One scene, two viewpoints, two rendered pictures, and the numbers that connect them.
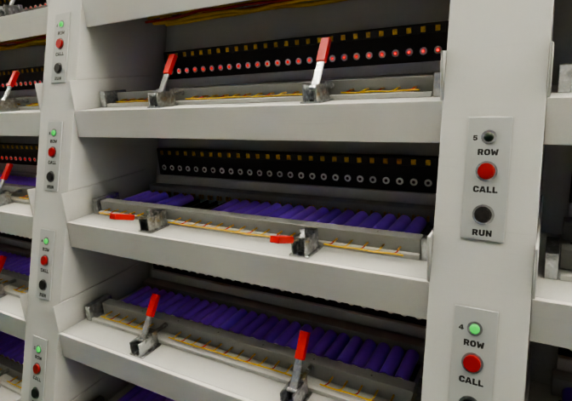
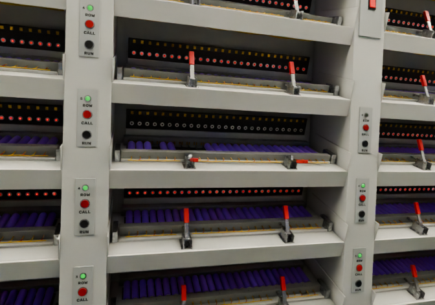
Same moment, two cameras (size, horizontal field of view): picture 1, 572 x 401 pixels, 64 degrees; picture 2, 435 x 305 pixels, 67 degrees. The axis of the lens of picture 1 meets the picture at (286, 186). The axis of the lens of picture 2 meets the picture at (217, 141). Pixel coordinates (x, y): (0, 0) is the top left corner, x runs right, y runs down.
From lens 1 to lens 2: 72 cm
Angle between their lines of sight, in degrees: 45
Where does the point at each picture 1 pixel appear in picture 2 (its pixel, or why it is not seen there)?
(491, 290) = (366, 170)
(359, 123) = (318, 106)
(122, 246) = (170, 180)
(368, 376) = (305, 219)
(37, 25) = not seen: outside the picture
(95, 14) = (127, 8)
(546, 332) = (379, 182)
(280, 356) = (263, 223)
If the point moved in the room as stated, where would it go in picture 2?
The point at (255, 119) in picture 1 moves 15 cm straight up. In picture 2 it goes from (268, 101) to (270, 39)
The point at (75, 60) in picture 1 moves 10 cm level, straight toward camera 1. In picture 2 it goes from (109, 41) to (150, 38)
